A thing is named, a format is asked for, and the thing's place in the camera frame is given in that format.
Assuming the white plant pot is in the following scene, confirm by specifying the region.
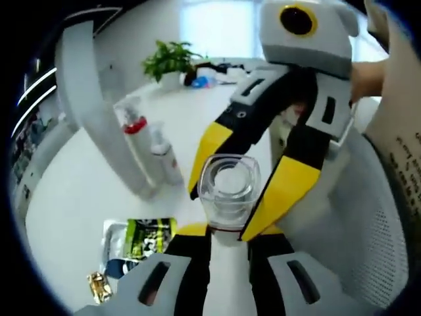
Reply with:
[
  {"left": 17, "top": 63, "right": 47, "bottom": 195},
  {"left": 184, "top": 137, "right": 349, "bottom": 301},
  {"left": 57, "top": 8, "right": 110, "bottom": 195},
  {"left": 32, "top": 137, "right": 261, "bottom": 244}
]
[{"left": 162, "top": 71, "right": 186, "bottom": 92}]

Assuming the dark blue skincare sachet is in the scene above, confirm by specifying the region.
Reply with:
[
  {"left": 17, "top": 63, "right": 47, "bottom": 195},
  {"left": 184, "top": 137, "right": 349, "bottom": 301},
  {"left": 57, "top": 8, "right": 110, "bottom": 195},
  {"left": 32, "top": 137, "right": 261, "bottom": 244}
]
[{"left": 105, "top": 258, "right": 141, "bottom": 280}]

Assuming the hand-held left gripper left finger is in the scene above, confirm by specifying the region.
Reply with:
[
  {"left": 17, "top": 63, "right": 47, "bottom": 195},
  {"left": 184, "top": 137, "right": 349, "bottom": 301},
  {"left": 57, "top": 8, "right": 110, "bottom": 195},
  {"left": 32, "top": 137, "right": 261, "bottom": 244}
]
[{"left": 72, "top": 222, "right": 213, "bottom": 316}]

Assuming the grey mesh office chair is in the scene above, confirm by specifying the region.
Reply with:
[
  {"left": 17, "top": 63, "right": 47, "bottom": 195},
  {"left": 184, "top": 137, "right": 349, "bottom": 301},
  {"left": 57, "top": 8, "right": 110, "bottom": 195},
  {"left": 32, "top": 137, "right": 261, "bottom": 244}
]
[{"left": 269, "top": 98, "right": 410, "bottom": 310}]

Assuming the white skincare tube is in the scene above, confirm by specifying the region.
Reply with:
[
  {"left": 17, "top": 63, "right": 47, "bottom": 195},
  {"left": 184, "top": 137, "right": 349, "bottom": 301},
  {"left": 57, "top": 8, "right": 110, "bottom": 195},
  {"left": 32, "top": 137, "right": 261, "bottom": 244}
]
[{"left": 74, "top": 98, "right": 159, "bottom": 201}]

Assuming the gold skincare sachet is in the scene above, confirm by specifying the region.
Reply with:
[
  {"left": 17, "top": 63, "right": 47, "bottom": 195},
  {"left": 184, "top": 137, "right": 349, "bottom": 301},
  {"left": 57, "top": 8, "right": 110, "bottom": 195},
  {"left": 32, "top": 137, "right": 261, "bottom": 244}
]
[{"left": 86, "top": 271, "right": 115, "bottom": 304}]

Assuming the white building pillar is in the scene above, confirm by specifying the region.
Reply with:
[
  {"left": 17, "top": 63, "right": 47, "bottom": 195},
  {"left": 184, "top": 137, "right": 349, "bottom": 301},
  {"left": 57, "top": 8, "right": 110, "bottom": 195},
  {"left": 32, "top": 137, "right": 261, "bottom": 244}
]
[{"left": 54, "top": 18, "right": 116, "bottom": 132}]

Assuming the large red-ringed skincare bottle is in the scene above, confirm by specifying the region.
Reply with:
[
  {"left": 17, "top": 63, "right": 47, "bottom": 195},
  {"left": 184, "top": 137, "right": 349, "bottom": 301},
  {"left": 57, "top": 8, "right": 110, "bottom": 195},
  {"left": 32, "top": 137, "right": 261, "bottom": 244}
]
[{"left": 114, "top": 97, "right": 155, "bottom": 194}]

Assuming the green potted plant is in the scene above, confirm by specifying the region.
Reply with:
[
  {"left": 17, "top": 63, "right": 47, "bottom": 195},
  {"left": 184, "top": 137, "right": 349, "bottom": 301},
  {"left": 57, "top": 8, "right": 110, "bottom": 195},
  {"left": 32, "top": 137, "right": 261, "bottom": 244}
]
[{"left": 141, "top": 39, "right": 204, "bottom": 83}]

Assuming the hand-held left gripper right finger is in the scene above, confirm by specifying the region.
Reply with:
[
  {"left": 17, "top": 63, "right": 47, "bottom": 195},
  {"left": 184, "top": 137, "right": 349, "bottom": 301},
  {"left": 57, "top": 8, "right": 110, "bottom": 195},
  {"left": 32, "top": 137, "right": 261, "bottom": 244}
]
[{"left": 241, "top": 226, "right": 345, "bottom": 316}]

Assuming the small red-label skincare bottle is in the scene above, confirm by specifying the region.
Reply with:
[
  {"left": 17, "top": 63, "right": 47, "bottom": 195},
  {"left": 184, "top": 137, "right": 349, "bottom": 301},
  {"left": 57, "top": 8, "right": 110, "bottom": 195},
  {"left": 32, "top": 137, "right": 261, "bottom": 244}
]
[
  {"left": 149, "top": 120, "right": 186, "bottom": 187},
  {"left": 196, "top": 153, "right": 262, "bottom": 316}
]

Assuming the green skincare sachet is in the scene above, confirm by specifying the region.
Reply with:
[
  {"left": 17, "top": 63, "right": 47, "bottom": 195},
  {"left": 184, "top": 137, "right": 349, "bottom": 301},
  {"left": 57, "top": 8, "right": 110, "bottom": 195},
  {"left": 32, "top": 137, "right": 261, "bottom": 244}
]
[{"left": 102, "top": 217, "right": 179, "bottom": 264}]

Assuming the blue packet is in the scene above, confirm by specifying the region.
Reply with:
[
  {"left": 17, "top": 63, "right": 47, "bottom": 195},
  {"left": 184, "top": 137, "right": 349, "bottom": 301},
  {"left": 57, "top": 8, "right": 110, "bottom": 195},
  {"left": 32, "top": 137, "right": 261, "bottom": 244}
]
[{"left": 191, "top": 75, "right": 212, "bottom": 89}]

